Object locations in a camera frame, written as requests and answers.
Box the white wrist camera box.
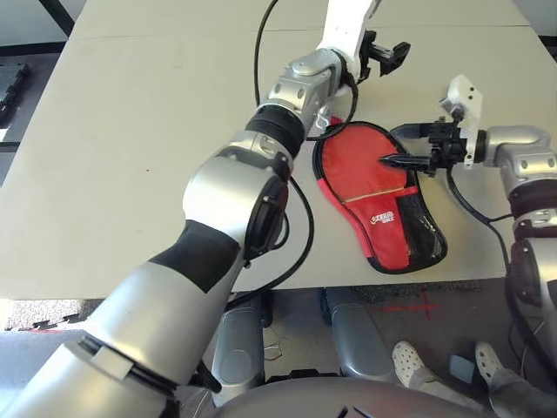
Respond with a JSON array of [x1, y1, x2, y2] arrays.
[[438, 74, 484, 169], [315, 0, 385, 82]]

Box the dark speckled foam mat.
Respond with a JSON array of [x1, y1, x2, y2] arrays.
[[347, 280, 482, 306]]

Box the grey right robot leg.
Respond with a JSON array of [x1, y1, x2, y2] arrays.
[[321, 287, 404, 384]]

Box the black-framed side table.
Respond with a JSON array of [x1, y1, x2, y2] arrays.
[[0, 0, 77, 49]]

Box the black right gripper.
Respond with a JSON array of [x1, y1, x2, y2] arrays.
[[378, 117, 466, 176]]

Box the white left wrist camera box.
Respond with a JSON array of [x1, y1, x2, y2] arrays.
[[315, 0, 385, 82]]

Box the puzzle-edged speckled foam mat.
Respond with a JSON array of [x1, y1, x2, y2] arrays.
[[0, 299, 86, 334]]

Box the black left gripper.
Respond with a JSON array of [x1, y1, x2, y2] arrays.
[[359, 30, 413, 83]]

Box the grey foot pedal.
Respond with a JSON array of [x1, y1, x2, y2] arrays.
[[448, 354, 476, 385]]

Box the red and black paddle case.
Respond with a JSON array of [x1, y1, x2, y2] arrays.
[[312, 115, 449, 276]]

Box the grey robot leg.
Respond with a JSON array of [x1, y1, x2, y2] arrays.
[[321, 287, 404, 384], [211, 293, 274, 384]]

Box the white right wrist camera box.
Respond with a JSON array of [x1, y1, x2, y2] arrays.
[[438, 74, 484, 169]]

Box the grey left robot leg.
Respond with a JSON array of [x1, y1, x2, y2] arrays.
[[211, 293, 274, 384]]

